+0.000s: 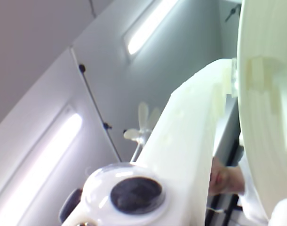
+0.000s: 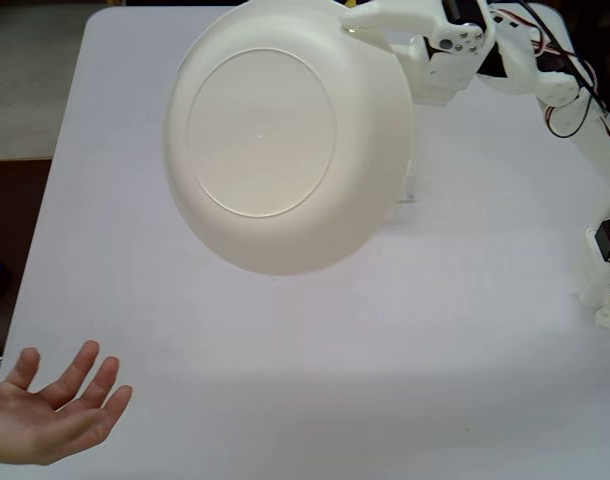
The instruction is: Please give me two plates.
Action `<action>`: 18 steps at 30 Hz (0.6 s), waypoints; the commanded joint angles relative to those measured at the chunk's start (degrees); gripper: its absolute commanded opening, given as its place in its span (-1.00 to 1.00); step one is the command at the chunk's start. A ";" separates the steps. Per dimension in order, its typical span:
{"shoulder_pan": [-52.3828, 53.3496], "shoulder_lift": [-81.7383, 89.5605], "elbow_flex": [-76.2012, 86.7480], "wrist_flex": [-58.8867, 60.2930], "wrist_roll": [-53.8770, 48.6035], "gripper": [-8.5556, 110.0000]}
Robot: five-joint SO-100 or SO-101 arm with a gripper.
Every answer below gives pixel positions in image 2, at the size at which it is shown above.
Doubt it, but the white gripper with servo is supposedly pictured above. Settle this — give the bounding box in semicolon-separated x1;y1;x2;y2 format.
341;0;496;106

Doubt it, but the white wire plate rack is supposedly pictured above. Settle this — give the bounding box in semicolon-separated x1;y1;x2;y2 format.
398;159;417;204

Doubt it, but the white plate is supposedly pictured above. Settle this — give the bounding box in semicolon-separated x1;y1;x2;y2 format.
162;0;416;276

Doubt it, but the person's bare hand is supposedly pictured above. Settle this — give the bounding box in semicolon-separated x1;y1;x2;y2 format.
0;339;134;466

